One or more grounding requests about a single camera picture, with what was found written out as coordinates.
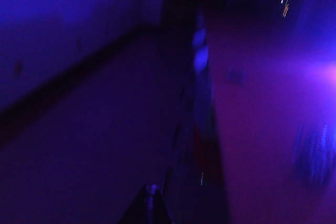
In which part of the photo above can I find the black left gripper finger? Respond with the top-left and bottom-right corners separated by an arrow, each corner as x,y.
120,184 -> 171,224

